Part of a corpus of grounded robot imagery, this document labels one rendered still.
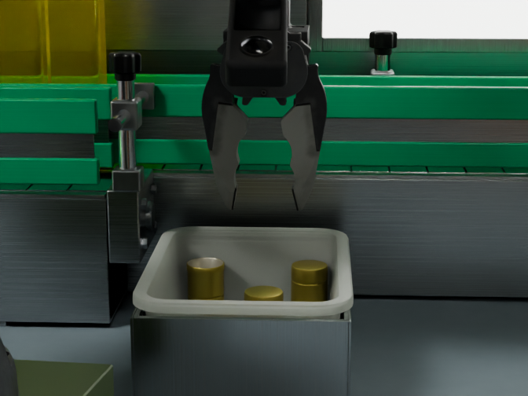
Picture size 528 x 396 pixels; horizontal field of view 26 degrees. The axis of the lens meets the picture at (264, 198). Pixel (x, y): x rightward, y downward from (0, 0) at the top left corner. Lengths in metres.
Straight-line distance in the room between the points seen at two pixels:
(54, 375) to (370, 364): 0.34
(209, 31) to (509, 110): 0.35
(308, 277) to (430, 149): 0.19
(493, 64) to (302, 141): 0.43
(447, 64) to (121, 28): 0.37
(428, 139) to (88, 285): 0.36
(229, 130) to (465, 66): 0.45
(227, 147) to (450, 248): 0.30
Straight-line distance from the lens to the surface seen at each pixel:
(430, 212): 1.14
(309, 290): 1.05
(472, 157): 1.15
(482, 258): 1.16
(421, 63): 1.33
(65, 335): 1.08
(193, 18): 1.29
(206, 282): 1.06
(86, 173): 1.07
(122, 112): 1.01
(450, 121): 1.15
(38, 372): 0.77
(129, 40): 1.31
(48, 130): 1.07
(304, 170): 0.95
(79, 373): 0.76
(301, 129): 0.95
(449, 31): 1.30
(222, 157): 0.96
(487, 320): 1.13
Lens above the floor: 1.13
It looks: 14 degrees down
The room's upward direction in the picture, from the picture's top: straight up
